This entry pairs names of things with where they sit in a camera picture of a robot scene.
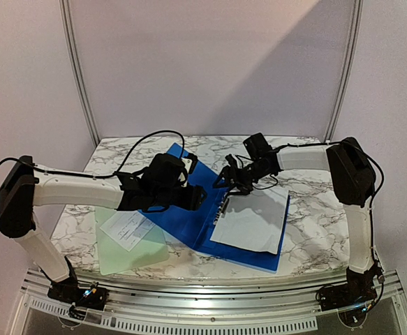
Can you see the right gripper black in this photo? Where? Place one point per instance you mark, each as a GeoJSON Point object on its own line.
{"type": "Point", "coordinates": [240, 176]}

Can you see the aluminium front rail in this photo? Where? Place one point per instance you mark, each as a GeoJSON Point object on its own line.
{"type": "Point", "coordinates": [268, 306]}

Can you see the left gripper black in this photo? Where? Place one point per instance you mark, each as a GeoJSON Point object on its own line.
{"type": "Point", "coordinates": [193, 201]}

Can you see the left aluminium corner post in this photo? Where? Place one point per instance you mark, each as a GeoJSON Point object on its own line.
{"type": "Point", "coordinates": [69, 32]}

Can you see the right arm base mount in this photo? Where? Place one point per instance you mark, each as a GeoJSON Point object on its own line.
{"type": "Point", "coordinates": [354, 299]}

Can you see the blue file folder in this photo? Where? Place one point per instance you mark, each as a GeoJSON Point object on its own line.
{"type": "Point", "coordinates": [194, 228]}

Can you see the green translucent clipboard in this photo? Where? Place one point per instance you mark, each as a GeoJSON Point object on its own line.
{"type": "Point", "coordinates": [113, 259]}

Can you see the metal folder clip mechanism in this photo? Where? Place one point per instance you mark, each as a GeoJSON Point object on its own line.
{"type": "Point", "coordinates": [221, 210]}

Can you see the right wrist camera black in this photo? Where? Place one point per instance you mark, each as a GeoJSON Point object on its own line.
{"type": "Point", "coordinates": [232, 161]}

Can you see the right aluminium corner post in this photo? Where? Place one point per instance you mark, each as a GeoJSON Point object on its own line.
{"type": "Point", "coordinates": [346, 69]}

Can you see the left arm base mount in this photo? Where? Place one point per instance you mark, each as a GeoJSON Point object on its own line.
{"type": "Point", "coordinates": [80, 299]}

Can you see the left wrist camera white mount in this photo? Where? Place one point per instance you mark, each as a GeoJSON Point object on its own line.
{"type": "Point", "coordinates": [190, 161]}

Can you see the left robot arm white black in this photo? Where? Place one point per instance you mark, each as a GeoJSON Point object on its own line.
{"type": "Point", "coordinates": [164, 183]}

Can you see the aluminium corner post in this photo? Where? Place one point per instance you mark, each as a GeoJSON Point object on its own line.
{"type": "Point", "coordinates": [346, 69]}
{"type": "Point", "coordinates": [69, 32]}

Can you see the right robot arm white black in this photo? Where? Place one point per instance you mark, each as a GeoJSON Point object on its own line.
{"type": "Point", "coordinates": [353, 179]}

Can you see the printed white paper sheet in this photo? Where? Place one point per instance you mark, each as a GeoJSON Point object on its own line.
{"type": "Point", "coordinates": [127, 228]}

